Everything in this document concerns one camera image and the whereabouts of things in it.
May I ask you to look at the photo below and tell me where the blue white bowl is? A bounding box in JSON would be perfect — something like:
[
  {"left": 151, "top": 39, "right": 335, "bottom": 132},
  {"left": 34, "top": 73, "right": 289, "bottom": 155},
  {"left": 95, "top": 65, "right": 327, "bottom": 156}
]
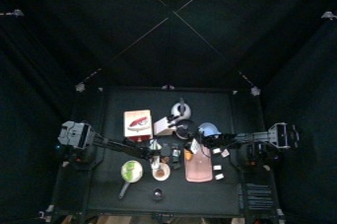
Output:
[{"left": 197, "top": 121, "right": 222, "bottom": 138}]

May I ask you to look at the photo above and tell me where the white silver toy kettle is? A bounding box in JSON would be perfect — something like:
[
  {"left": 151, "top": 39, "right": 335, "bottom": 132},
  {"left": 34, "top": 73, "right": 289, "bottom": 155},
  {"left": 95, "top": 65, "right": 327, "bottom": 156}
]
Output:
[{"left": 169, "top": 97, "right": 193, "bottom": 120}]

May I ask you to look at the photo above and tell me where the small beige box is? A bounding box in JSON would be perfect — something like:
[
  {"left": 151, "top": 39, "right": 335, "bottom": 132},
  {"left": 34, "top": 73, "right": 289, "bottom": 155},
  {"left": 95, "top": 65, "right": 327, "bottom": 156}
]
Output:
[{"left": 153, "top": 116, "right": 177, "bottom": 136}]

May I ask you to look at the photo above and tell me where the box with red white print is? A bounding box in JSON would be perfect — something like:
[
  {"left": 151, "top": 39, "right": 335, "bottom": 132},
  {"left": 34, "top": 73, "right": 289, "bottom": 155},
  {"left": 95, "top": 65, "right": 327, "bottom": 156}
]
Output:
[{"left": 122, "top": 110, "right": 154, "bottom": 142}]

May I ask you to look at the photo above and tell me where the black toy pot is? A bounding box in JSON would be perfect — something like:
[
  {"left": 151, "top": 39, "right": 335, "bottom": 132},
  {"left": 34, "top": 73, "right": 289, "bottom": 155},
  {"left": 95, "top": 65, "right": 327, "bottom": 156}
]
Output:
[{"left": 173, "top": 119, "right": 198, "bottom": 140}]

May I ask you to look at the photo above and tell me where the frying pan with green vegetable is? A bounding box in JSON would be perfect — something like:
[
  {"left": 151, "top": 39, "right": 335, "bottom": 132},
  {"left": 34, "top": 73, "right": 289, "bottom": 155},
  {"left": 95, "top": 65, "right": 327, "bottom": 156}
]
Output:
[{"left": 117, "top": 160, "right": 145, "bottom": 200}]

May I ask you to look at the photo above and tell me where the white card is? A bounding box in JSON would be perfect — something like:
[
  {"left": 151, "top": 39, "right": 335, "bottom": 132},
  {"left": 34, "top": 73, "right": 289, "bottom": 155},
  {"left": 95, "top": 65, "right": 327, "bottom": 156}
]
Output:
[{"left": 189, "top": 138, "right": 202, "bottom": 155}]

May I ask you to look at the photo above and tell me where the pink cutting board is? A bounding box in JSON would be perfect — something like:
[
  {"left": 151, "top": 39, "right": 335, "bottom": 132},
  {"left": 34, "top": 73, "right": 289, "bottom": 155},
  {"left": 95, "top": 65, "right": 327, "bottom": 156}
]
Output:
[{"left": 182, "top": 145, "right": 214, "bottom": 184}]

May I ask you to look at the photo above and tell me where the long black toy object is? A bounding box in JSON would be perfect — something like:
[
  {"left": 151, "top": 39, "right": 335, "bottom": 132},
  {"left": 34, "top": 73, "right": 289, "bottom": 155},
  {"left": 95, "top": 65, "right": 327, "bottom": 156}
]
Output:
[{"left": 169, "top": 149, "right": 182, "bottom": 171}]

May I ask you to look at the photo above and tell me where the small black round object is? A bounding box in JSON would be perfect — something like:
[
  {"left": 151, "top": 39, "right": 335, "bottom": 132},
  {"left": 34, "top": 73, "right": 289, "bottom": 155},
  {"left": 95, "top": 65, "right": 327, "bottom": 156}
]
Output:
[{"left": 151, "top": 187, "right": 165, "bottom": 201}]

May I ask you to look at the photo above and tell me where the small brown bowl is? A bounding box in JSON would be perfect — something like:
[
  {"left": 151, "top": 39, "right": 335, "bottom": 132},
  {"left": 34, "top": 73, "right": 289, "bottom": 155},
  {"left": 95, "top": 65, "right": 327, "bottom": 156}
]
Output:
[{"left": 151, "top": 162, "right": 170, "bottom": 183}]

